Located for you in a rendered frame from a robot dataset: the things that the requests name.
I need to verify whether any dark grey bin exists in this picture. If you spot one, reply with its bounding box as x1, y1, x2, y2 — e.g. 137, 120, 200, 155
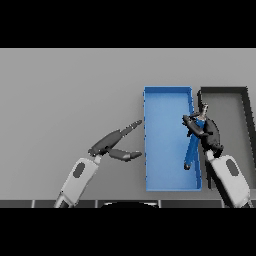
196, 86, 256, 192

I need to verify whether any blue bin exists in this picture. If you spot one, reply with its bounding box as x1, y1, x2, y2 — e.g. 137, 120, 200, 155
142, 85, 203, 192

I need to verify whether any blue pipe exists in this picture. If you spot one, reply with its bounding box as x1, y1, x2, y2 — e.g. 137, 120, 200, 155
183, 102, 211, 171

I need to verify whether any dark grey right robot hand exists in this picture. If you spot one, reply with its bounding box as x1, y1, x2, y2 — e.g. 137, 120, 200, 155
181, 113, 225, 159

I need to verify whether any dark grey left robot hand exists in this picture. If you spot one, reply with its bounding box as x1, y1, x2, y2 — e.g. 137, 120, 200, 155
87, 119, 144, 163

